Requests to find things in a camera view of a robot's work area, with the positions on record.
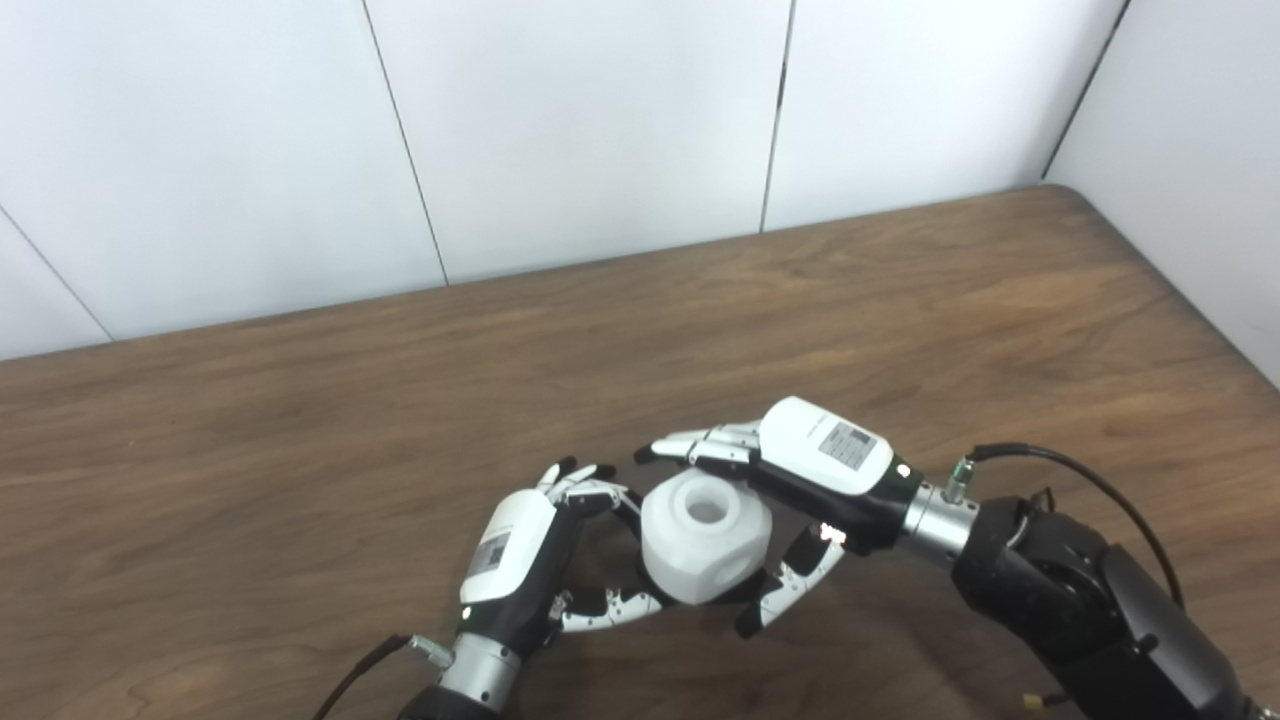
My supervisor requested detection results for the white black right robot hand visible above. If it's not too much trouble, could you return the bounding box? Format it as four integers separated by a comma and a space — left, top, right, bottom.
634, 396, 926, 641

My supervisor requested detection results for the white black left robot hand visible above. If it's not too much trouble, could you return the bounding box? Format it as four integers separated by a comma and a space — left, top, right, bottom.
458, 457, 666, 656

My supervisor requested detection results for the round white plastic piece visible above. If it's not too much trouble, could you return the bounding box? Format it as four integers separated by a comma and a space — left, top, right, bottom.
640, 470, 774, 605

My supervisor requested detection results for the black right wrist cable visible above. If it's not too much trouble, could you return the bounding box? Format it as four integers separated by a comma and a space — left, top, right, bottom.
943, 443, 1186, 611

